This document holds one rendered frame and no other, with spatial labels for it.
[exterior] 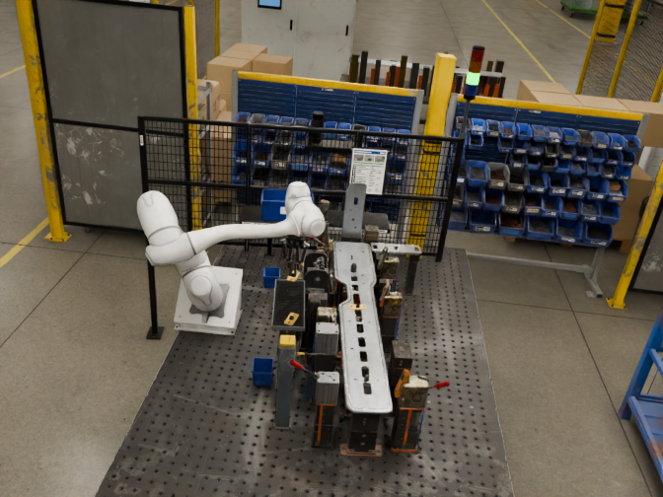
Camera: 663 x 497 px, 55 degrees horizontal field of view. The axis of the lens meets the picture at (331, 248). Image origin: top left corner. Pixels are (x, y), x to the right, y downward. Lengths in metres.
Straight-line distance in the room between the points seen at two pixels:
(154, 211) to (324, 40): 7.14
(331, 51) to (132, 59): 5.00
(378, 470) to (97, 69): 3.59
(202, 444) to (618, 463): 2.47
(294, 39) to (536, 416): 6.80
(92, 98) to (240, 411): 3.03
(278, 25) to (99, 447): 7.04
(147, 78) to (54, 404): 2.37
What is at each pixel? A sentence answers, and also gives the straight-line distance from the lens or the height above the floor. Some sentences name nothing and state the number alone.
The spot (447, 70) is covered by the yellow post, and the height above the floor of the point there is 1.93.
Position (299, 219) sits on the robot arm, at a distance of 2.50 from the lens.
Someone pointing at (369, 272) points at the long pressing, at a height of 1.00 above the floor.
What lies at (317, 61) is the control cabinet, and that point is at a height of 0.62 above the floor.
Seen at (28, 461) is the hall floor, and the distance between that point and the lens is 3.86.
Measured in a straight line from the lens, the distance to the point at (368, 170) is 3.84.
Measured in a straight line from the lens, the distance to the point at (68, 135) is 5.41.
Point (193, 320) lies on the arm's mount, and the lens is 3.35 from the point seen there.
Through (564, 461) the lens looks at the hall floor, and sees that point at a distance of 4.07.
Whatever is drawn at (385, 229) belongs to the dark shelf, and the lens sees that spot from 3.78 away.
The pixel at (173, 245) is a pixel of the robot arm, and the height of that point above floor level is 1.47.
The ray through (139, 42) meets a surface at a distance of 4.94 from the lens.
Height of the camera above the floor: 2.72
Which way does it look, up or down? 29 degrees down
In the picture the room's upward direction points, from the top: 5 degrees clockwise
